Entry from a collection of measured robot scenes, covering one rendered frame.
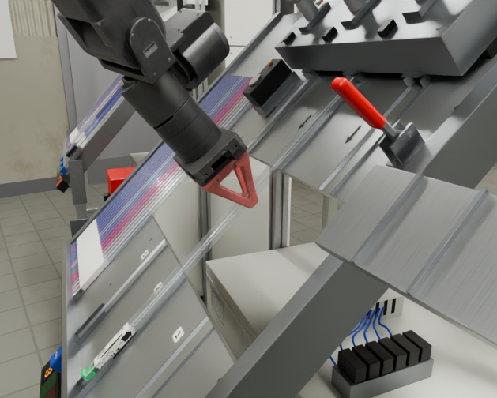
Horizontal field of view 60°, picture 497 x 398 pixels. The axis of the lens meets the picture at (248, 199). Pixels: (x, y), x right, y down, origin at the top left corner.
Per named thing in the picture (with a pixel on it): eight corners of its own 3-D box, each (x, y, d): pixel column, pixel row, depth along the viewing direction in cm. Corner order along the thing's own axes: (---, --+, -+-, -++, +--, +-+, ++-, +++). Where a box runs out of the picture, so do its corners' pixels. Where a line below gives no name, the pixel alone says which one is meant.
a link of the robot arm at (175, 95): (106, 88, 46) (123, 80, 41) (148, 49, 48) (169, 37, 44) (150, 136, 49) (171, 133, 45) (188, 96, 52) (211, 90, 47)
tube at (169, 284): (91, 382, 52) (83, 378, 52) (90, 374, 53) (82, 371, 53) (361, 80, 55) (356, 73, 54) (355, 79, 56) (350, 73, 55)
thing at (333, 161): (400, 246, 40) (372, 215, 38) (201, 137, 98) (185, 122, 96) (619, -9, 42) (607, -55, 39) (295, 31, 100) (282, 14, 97)
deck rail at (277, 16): (89, 262, 97) (65, 247, 94) (88, 258, 98) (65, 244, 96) (296, 32, 100) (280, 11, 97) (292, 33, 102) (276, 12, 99)
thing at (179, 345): (113, 550, 37) (83, 542, 36) (83, 252, 95) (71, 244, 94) (257, 383, 38) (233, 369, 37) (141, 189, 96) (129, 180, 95)
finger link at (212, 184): (257, 178, 58) (215, 126, 54) (281, 190, 52) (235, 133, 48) (222, 212, 58) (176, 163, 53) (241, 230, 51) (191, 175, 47)
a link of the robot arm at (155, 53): (69, 20, 41) (123, 33, 37) (148, -44, 45) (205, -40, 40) (130, 111, 50) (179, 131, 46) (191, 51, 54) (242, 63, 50)
